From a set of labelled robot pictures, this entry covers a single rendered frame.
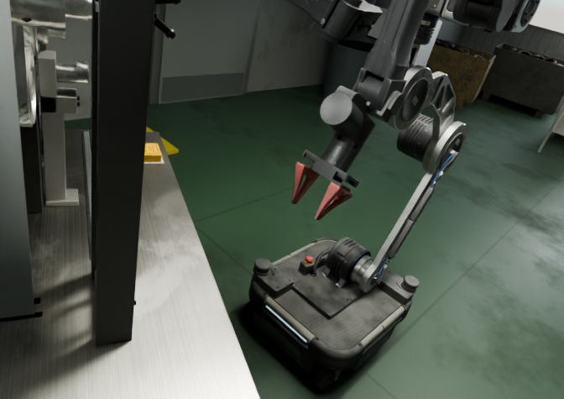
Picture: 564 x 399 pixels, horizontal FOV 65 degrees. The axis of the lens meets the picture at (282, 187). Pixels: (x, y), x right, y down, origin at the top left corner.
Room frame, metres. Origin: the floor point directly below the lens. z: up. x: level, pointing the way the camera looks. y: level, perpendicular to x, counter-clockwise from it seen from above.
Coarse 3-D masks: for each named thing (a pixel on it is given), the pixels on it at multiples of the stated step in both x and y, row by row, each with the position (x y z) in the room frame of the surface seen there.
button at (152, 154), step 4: (148, 144) 1.03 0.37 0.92; (152, 144) 1.04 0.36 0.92; (156, 144) 1.04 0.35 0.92; (148, 148) 1.01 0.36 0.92; (152, 148) 1.02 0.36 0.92; (156, 148) 1.02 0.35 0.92; (144, 152) 0.99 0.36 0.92; (148, 152) 0.99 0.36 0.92; (152, 152) 1.00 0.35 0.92; (156, 152) 1.00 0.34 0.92; (160, 152) 1.01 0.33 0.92; (144, 156) 0.97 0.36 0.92; (148, 156) 0.98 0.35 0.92; (152, 156) 0.98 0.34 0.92; (156, 156) 0.99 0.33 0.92; (160, 156) 0.99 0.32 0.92; (144, 160) 0.97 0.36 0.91; (148, 160) 0.98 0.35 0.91; (152, 160) 0.98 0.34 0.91; (156, 160) 0.99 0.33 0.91; (160, 160) 0.99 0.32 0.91
